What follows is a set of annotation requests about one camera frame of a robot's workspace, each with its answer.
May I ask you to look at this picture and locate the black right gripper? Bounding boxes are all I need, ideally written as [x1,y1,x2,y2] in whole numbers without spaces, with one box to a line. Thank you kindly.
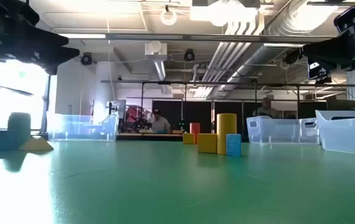
[302,30,355,80]

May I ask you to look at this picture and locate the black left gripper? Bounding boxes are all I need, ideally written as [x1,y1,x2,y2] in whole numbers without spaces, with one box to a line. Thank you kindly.
[0,27,80,75]

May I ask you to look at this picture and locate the green cylinder block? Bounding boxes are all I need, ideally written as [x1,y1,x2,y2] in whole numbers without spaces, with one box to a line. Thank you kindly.
[7,111,31,147]

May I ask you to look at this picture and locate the yellow wedge block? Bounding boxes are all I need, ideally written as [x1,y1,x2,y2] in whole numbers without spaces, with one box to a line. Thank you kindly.
[18,135,54,152]

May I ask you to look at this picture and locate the yellow cylinder block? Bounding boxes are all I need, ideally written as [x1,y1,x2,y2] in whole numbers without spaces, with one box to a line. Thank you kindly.
[216,113,238,156]

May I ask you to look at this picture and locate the blue rectangular block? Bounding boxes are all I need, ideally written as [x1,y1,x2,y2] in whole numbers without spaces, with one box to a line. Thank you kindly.
[226,133,242,157]

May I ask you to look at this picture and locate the red cylinder block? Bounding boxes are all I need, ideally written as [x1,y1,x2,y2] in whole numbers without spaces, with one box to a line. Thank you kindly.
[189,122,201,145]

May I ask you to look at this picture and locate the black ceiling spotlight cluster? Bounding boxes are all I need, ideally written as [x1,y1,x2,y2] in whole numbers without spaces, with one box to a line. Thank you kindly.
[283,48,303,65]

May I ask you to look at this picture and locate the black round ceiling speaker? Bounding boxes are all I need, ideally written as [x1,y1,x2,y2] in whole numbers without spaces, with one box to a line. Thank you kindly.
[80,52,93,66]
[183,49,196,62]

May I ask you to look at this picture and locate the person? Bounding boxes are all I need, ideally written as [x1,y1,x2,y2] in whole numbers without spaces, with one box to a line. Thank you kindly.
[149,109,172,133]
[252,98,280,118]

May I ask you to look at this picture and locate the clear plastic bin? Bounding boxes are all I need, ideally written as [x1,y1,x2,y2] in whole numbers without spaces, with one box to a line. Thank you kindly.
[315,110,355,156]
[246,116,320,145]
[47,113,119,142]

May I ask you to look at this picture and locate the white ceiling pipe bundle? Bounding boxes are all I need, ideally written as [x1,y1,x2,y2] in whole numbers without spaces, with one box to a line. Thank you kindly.
[201,12,265,83]

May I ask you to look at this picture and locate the grey overhead rig crossbar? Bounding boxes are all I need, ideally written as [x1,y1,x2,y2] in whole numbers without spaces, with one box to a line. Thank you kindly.
[52,32,334,43]

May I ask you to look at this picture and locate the wooden workbench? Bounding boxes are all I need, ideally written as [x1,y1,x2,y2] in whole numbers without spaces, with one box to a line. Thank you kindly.
[116,132,184,138]

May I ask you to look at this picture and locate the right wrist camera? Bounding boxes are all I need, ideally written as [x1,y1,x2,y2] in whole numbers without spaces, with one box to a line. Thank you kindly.
[334,5,355,34]

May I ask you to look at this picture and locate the black window frame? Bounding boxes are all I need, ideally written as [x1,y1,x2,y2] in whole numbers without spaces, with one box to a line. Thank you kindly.
[0,58,52,134]

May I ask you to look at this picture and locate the black pipe frame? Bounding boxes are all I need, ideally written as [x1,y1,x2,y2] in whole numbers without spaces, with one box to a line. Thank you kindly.
[101,79,355,138]

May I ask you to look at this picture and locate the white ceiling duct box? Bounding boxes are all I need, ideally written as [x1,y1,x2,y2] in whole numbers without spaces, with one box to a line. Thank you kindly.
[144,40,168,62]

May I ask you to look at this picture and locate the white ring lamp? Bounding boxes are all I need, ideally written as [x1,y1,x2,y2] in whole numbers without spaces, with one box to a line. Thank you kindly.
[160,8,178,26]

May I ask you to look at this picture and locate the black aluminium table frame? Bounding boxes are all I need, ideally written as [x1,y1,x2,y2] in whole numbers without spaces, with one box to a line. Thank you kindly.
[31,133,250,143]

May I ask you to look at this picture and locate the black partition wall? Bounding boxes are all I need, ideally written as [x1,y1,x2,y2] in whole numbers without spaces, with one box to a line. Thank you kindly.
[151,100,318,138]

